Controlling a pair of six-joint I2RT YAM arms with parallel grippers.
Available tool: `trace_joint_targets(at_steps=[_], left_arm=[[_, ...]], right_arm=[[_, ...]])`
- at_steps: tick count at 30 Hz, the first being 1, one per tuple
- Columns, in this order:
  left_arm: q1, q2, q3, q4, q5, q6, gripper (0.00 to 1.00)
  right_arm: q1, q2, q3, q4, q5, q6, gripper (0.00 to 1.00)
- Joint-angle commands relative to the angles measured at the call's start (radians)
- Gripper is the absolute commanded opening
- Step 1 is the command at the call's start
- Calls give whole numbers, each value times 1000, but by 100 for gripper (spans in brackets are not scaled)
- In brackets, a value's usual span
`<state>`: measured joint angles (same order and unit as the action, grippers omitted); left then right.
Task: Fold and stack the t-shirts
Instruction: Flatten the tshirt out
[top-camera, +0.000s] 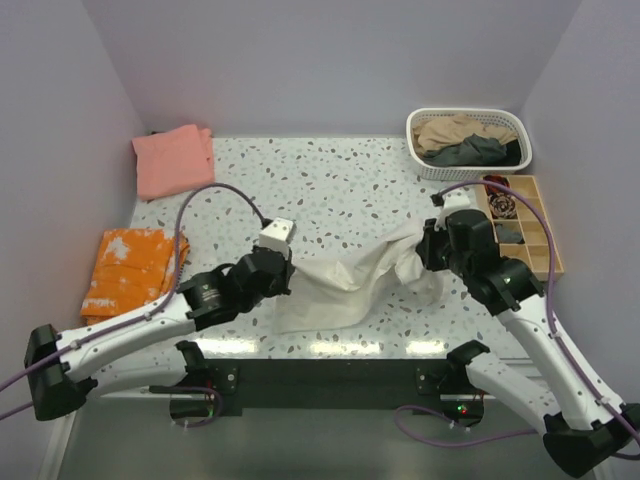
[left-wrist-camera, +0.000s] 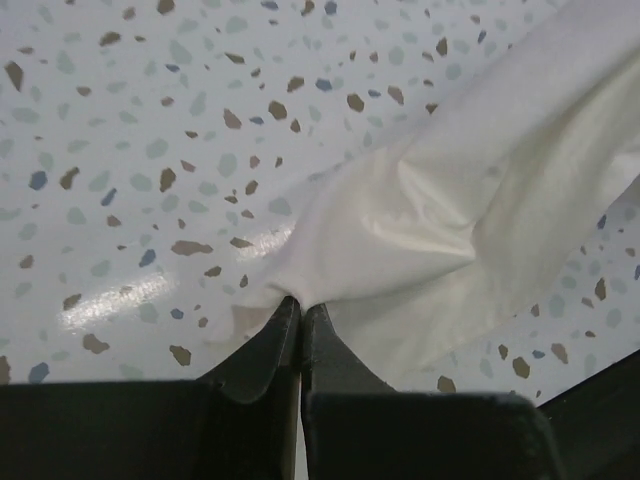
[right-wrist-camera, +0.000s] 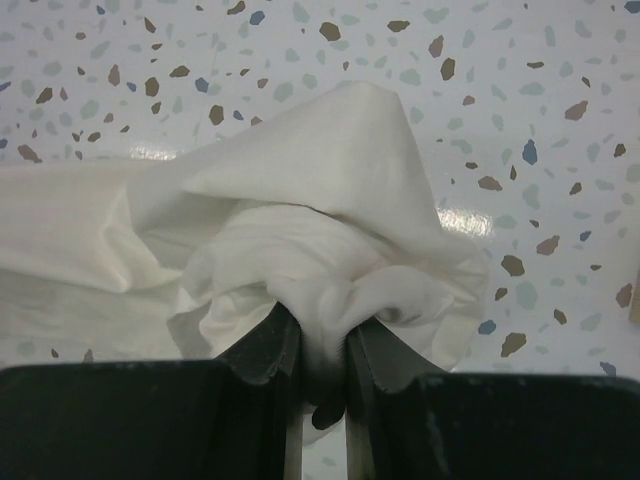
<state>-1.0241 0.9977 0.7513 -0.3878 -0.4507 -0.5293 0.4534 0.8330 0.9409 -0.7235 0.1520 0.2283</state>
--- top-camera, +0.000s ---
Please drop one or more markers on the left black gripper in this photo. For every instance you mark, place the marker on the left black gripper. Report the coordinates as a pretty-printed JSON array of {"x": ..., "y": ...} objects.
[{"x": 286, "y": 273}]

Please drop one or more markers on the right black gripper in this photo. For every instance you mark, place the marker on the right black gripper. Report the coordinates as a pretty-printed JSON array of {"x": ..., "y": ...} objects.
[{"x": 427, "y": 248}]

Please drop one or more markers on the white floral print t-shirt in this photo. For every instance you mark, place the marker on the white floral print t-shirt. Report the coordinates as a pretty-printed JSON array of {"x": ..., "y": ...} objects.
[{"x": 329, "y": 294}]

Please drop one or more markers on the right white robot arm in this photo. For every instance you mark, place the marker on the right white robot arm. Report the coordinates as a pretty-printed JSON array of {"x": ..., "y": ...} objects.
[{"x": 581, "y": 420}]

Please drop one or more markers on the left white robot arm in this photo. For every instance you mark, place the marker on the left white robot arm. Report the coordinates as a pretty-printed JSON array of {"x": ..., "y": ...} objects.
[{"x": 61, "y": 367}]

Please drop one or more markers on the dark grey socks in tray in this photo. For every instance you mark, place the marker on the dark grey socks in tray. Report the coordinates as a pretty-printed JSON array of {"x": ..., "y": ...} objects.
[{"x": 508, "y": 233}]

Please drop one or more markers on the black white patterned socks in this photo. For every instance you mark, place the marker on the black white patterned socks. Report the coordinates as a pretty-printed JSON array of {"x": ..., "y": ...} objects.
[{"x": 502, "y": 206}]

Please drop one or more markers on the red black patterned socks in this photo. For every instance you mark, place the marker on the red black patterned socks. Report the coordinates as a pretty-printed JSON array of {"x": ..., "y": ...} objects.
[{"x": 496, "y": 185}]

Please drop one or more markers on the white plastic laundry basket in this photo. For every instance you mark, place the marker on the white plastic laundry basket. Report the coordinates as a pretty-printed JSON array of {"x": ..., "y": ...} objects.
[{"x": 486, "y": 116}]

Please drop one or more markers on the wooden compartment organizer tray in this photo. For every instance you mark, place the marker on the wooden compartment organizer tray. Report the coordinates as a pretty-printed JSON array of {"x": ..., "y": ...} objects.
[{"x": 535, "y": 251}]

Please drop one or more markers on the dark grey garment in basket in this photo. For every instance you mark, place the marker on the dark grey garment in basket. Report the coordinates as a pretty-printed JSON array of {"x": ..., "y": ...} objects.
[{"x": 476, "y": 151}]

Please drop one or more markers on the beige garment in basket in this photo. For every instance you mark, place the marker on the beige garment in basket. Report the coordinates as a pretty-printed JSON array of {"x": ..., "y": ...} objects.
[{"x": 441, "y": 132}]

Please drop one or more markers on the folded orange tie-dye t-shirt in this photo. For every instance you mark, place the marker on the folded orange tie-dye t-shirt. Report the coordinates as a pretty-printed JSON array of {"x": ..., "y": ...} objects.
[{"x": 133, "y": 267}]

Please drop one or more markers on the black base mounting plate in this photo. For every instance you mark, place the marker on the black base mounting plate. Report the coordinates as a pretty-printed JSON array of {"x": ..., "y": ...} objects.
[{"x": 326, "y": 384}]

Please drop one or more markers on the folded pink t-shirt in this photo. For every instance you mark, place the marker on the folded pink t-shirt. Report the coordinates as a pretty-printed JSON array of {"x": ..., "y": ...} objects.
[{"x": 173, "y": 162}]

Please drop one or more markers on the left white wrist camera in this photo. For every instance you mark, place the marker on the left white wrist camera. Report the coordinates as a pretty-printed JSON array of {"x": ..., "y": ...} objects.
[{"x": 278, "y": 235}]

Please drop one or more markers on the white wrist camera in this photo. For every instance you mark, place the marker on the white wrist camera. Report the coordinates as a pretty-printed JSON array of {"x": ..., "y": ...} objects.
[
  {"x": 448, "y": 204},
  {"x": 278, "y": 235}
]

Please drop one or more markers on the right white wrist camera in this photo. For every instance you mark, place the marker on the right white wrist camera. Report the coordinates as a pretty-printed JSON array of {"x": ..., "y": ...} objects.
[{"x": 448, "y": 204}]

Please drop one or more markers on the aluminium rail frame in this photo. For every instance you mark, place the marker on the aluminium rail frame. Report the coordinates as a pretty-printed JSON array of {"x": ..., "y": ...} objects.
[{"x": 119, "y": 437}]

